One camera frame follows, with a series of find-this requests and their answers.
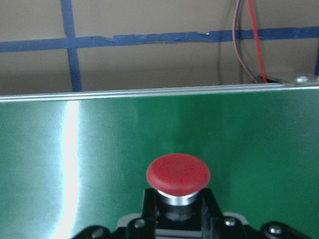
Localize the red push button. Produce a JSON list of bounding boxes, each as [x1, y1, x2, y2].
[[146, 153, 210, 237]]

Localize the green conveyor belt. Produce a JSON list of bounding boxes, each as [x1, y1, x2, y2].
[[0, 77, 319, 239]]

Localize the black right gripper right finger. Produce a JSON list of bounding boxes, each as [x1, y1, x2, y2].
[[199, 188, 310, 239]]

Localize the red black conveyor cable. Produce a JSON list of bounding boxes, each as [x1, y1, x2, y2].
[[231, 0, 270, 84]]

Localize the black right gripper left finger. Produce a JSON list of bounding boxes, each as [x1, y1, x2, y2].
[[73, 189, 156, 239]]

